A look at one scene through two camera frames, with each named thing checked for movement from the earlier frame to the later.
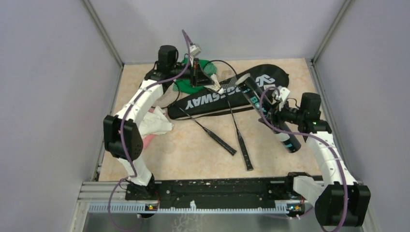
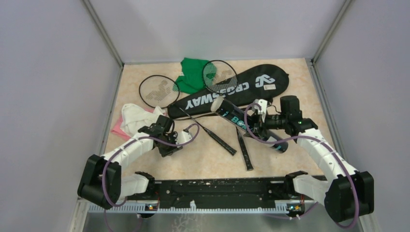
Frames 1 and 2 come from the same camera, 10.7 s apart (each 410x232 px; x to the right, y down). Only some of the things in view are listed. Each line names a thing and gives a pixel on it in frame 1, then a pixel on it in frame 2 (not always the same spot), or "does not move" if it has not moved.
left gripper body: [194, 72] -> [165, 151]
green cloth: [185, 86] does not move
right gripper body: [286, 114] -> [258, 126]
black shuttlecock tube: [245, 82] -> [241, 118]
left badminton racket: [169, 97] does not move
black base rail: [213, 194] does not move
